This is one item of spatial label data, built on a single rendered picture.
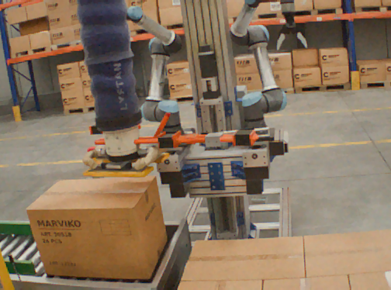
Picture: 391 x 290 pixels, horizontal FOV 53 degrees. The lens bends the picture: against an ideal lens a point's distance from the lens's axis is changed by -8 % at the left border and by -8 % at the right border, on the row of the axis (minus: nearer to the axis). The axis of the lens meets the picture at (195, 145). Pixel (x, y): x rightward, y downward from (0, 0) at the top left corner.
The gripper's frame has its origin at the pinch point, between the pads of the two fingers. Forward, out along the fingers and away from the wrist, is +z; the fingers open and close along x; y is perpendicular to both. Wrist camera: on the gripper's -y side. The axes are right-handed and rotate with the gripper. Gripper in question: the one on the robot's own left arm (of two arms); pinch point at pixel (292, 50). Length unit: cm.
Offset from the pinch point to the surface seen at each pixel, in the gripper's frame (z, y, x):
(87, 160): 37, -45, 100
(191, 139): 31, -45, 48
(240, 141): 32, -49, 26
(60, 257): 85, -58, 123
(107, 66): -6, -47, 81
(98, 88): 3, -46, 87
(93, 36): -20, -48, 85
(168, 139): 30, -46, 58
